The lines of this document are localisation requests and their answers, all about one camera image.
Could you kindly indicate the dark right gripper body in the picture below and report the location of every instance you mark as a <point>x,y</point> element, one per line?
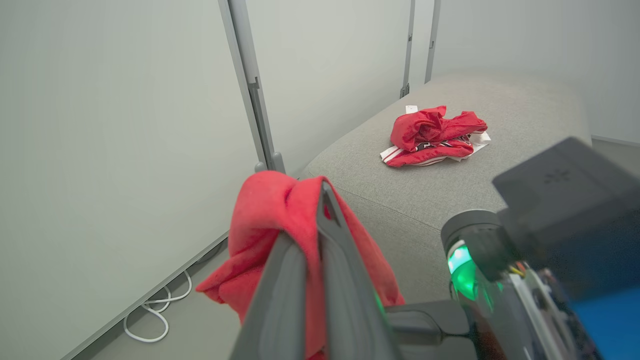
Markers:
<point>505,310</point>

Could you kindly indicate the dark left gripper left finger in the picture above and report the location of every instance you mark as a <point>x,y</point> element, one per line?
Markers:
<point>280,310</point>

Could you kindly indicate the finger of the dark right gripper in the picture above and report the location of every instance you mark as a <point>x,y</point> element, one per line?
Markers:
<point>425,320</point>

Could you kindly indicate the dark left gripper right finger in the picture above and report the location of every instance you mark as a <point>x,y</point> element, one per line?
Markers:
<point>345,290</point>

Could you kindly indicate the plain red cloth garment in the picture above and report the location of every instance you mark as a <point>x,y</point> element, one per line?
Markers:
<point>270,210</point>

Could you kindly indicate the red jersey with white print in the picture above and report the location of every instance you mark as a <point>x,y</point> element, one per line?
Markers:
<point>430,132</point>

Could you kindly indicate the grey fabric sofa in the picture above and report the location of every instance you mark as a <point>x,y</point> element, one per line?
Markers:
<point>515,165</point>

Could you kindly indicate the grey partition foot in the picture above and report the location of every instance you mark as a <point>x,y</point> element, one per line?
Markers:
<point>277,162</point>
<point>261,166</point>

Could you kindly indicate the wide white partition panel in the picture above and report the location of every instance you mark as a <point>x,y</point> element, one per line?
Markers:
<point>115,150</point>

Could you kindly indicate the blue right camera mount plate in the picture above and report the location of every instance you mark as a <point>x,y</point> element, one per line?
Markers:
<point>615,325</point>

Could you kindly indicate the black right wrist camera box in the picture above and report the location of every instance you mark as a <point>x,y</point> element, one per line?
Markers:
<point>575,210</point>

